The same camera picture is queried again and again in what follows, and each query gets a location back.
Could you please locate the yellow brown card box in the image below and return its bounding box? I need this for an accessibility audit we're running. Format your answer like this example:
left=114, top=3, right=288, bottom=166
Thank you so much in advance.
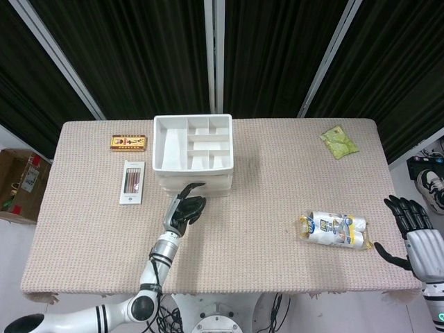
left=110, top=135, right=148, bottom=153

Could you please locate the black electronic device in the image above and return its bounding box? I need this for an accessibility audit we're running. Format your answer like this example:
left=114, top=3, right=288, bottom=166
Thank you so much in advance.
left=406, top=155, right=444, bottom=181

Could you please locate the white garbage bag roll pack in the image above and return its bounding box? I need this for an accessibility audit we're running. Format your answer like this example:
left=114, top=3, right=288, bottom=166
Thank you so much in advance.
left=298, top=209, right=375, bottom=251

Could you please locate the white black sneaker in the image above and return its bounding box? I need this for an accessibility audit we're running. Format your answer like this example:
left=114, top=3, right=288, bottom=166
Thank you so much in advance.
left=417, top=169, right=444, bottom=213

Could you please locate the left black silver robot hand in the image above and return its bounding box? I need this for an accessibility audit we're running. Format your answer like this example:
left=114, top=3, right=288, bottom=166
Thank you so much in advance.
left=162, top=182, right=207, bottom=239

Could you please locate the black pleated curtain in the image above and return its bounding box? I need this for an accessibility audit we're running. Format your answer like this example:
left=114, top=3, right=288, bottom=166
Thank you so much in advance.
left=29, top=0, right=213, bottom=121
left=0, top=0, right=98, bottom=153
left=223, top=0, right=350, bottom=119
left=308, top=0, right=444, bottom=164

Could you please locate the grey aluminium frame post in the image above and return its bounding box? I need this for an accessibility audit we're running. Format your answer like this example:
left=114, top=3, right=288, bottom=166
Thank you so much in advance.
left=8, top=0, right=107, bottom=121
left=203, top=0, right=226, bottom=116
left=297, top=0, right=364, bottom=119

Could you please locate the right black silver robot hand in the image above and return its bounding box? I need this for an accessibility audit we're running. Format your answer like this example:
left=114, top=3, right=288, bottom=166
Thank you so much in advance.
left=373, top=194, right=444, bottom=284

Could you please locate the beige woven tablecloth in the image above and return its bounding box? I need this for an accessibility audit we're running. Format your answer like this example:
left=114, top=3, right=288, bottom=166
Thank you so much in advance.
left=19, top=117, right=423, bottom=305

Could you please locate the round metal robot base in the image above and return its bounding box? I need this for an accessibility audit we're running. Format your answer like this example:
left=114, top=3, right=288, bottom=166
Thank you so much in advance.
left=171, top=293, right=268, bottom=333

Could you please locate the white plastic drawer organizer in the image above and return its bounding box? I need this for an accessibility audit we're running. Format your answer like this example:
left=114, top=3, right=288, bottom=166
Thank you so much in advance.
left=151, top=113, right=234, bottom=198

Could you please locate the brown cardboard box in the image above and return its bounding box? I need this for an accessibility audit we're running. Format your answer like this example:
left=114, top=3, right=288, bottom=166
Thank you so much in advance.
left=0, top=148, right=53, bottom=225

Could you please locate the green snack packet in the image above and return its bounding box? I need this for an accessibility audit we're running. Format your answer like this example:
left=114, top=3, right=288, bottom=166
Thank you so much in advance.
left=318, top=124, right=360, bottom=160

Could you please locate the black cable bundle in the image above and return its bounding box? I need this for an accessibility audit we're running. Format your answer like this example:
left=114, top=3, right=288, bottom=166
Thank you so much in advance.
left=147, top=294, right=185, bottom=333
left=258, top=293, right=292, bottom=333

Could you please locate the clear plastic container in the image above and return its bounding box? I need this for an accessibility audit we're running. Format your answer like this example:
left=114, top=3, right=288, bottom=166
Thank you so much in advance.
left=155, top=172, right=232, bottom=185

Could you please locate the coloured pencil box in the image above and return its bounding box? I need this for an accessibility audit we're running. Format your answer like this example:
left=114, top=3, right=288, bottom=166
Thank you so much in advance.
left=119, top=160, right=145, bottom=205

